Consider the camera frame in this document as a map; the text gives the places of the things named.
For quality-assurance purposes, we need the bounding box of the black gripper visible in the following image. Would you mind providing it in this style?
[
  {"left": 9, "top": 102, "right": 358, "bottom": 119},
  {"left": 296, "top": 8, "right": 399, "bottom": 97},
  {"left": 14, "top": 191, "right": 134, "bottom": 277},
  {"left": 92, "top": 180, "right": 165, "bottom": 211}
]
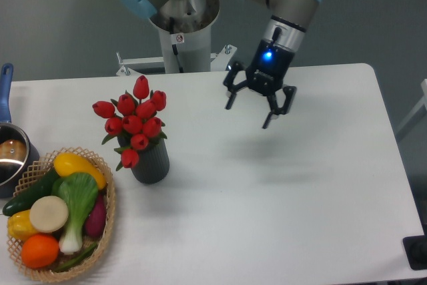
[{"left": 222, "top": 38, "right": 298, "bottom": 130}]

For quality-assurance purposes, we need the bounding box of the red tulip bouquet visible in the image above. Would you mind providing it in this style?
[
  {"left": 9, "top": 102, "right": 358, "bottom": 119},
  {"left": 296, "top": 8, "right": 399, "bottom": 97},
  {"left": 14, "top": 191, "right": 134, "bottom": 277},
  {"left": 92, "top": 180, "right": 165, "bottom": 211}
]
[{"left": 92, "top": 75, "right": 167, "bottom": 170}]

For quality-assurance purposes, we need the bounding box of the dark grey ribbed vase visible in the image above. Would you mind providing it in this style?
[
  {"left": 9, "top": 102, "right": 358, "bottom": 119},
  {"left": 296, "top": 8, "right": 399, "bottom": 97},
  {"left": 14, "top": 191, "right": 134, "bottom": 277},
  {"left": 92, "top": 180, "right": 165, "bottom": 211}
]
[{"left": 116, "top": 137, "right": 169, "bottom": 185}]

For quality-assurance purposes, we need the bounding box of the yellow squash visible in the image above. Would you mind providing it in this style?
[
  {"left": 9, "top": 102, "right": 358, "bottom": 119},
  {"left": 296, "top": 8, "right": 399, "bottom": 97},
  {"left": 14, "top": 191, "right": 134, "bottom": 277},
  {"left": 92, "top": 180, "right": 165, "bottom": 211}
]
[{"left": 53, "top": 152, "right": 107, "bottom": 190}]

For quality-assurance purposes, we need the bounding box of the green bok choy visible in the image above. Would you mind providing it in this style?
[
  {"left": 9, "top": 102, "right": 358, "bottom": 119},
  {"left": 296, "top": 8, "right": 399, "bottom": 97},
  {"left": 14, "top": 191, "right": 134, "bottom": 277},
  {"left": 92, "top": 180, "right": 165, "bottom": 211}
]
[{"left": 52, "top": 172, "right": 98, "bottom": 255}]

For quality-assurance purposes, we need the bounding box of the purple sweet potato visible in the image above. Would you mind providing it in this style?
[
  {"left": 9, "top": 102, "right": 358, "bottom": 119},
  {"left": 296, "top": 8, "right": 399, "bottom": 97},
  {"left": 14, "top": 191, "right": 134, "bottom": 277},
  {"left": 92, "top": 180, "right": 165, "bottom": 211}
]
[{"left": 84, "top": 194, "right": 107, "bottom": 238}]

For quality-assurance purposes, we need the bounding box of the black device at edge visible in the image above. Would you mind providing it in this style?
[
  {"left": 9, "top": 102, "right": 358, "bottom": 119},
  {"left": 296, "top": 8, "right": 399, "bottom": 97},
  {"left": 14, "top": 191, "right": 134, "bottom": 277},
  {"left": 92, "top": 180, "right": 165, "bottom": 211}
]
[{"left": 402, "top": 235, "right": 426, "bottom": 270}]

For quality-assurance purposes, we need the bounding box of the woven wicker basket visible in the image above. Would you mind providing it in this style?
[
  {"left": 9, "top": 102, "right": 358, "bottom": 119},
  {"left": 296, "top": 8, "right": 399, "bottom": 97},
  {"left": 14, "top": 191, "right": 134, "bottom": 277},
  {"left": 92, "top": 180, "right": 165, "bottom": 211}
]
[{"left": 7, "top": 147, "right": 116, "bottom": 283}]

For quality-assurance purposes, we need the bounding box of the green chili pepper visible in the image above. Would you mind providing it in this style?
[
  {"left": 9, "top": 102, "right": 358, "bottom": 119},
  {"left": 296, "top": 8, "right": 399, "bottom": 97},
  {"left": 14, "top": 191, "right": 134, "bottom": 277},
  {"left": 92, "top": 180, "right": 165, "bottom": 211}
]
[{"left": 53, "top": 242, "right": 98, "bottom": 272}]

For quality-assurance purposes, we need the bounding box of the beige round disc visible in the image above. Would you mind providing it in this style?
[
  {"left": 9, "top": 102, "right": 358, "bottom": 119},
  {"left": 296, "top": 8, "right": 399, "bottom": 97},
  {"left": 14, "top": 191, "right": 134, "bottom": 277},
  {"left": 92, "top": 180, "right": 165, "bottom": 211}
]
[{"left": 29, "top": 196, "right": 69, "bottom": 233}]

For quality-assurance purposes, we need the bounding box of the dark green cucumber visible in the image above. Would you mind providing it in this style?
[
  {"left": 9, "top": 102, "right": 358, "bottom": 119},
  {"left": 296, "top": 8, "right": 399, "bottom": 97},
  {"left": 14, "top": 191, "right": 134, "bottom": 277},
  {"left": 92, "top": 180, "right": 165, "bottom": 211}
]
[{"left": 3, "top": 168, "right": 59, "bottom": 216}]

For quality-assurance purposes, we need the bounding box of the orange fruit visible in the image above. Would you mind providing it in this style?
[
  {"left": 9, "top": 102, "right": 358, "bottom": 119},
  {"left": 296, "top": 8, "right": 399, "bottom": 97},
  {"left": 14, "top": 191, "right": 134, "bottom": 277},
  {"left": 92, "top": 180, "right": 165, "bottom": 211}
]
[{"left": 21, "top": 234, "right": 59, "bottom": 269}]

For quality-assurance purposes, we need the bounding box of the yellow bell pepper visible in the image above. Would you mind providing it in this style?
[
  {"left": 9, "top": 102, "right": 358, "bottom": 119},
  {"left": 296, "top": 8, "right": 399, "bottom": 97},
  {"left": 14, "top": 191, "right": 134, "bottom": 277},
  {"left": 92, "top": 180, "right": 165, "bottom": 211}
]
[{"left": 7, "top": 210, "right": 39, "bottom": 241}]

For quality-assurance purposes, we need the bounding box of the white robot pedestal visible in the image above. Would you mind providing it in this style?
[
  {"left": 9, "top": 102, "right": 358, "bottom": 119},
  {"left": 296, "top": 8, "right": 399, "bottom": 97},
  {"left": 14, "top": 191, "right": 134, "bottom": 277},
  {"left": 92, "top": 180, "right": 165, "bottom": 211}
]
[{"left": 150, "top": 0, "right": 220, "bottom": 66}]

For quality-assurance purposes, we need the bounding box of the blue handled saucepan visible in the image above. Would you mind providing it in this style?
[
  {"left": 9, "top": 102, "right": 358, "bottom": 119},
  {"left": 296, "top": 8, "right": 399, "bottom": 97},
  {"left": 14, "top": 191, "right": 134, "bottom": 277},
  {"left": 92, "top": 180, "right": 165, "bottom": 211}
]
[{"left": 1, "top": 63, "right": 39, "bottom": 199}]

